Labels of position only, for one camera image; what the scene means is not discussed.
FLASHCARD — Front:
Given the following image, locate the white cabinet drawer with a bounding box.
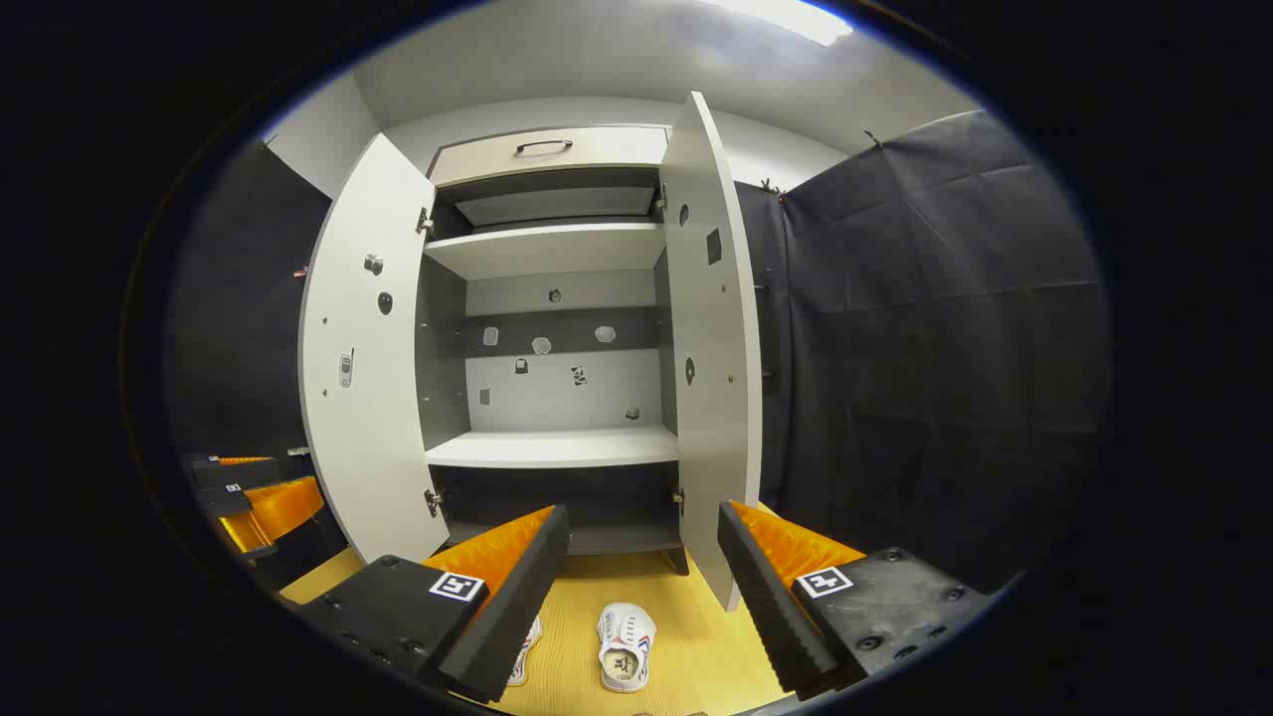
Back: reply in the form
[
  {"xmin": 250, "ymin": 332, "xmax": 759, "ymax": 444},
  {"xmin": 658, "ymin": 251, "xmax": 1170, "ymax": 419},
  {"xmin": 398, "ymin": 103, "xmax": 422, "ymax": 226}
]
[{"xmin": 428, "ymin": 125, "xmax": 669, "ymax": 188}]

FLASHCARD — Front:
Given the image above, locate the white shoe cabinet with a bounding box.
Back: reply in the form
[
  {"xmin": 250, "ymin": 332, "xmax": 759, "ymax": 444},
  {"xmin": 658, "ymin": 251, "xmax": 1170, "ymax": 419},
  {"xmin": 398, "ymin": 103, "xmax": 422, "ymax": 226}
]
[{"xmin": 416, "ymin": 123, "xmax": 689, "ymax": 576}]

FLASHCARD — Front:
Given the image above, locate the white cabinet door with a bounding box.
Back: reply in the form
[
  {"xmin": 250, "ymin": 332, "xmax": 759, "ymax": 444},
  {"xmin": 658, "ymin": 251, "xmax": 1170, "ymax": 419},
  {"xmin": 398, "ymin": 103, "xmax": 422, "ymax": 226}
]
[
  {"xmin": 659, "ymin": 91, "xmax": 765, "ymax": 613},
  {"xmin": 298, "ymin": 132, "xmax": 463, "ymax": 566}
]

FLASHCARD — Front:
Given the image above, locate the black backdrop cloth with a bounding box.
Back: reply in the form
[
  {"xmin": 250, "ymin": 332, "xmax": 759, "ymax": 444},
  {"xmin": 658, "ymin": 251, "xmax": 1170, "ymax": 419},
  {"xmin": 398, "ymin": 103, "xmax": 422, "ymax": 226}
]
[{"xmin": 164, "ymin": 109, "xmax": 1110, "ymax": 593}]

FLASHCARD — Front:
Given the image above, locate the white canvas shoe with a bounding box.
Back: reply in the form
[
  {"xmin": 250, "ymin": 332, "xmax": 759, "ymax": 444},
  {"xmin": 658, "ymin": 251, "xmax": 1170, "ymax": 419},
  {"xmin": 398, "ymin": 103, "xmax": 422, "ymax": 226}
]
[
  {"xmin": 597, "ymin": 603, "xmax": 658, "ymax": 694},
  {"xmin": 507, "ymin": 615, "xmax": 544, "ymax": 687}
]

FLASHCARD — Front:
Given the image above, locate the black door handle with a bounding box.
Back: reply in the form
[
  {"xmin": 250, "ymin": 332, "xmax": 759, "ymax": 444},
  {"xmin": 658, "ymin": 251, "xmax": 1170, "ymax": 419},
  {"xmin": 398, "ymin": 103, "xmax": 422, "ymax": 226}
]
[{"xmin": 753, "ymin": 281, "xmax": 789, "ymax": 397}]

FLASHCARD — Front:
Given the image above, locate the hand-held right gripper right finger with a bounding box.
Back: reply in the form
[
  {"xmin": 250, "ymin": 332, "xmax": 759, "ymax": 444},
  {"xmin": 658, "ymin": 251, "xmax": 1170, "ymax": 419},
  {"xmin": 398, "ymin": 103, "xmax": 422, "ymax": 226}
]
[{"xmin": 717, "ymin": 500, "xmax": 996, "ymax": 702}]

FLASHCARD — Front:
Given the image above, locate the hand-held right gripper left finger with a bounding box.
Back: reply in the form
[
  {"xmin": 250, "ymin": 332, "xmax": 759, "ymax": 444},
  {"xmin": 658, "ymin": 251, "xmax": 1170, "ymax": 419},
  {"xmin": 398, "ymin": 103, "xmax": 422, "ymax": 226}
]
[{"xmin": 298, "ymin": 504, "xmax": 571, "ymax": 704}]

